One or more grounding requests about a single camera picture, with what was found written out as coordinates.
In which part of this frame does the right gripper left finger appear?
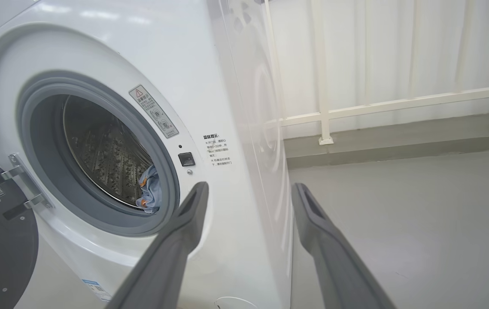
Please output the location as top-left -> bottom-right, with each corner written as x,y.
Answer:
105,181 -> 210,309

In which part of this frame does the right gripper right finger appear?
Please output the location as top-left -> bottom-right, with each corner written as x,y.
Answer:
292,183 -> 397,309

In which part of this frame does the blue cartoon print garment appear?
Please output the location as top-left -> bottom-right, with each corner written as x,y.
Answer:
137,165 -> 160,214

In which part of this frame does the black round glass washer door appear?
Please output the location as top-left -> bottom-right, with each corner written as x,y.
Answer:
0,148 -> 39,309

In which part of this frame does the stainless steel washing machine drum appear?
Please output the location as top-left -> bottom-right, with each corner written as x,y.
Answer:
63,95 -> 155,211

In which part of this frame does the grey rubber door gasket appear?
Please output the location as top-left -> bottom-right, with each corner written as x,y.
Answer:
16,71 -> 180,237

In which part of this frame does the metal door hinge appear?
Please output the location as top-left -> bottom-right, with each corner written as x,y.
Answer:
2,153 -> 54,211

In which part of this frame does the white front-load washing machine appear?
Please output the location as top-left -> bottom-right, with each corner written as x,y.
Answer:
0,0 -> 294,309

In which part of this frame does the blue energy label sticker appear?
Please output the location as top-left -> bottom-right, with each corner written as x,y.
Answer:
82,279 -> 112,303

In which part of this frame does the round white filter cover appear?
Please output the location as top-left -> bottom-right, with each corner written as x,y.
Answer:
214,296 -> 258,309

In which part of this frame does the grey warning sticker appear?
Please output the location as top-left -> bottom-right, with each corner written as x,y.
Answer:
129,85 -> 179,139

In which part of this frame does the white metal railing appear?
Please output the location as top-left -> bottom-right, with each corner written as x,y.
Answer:
264,0 -> 489,145

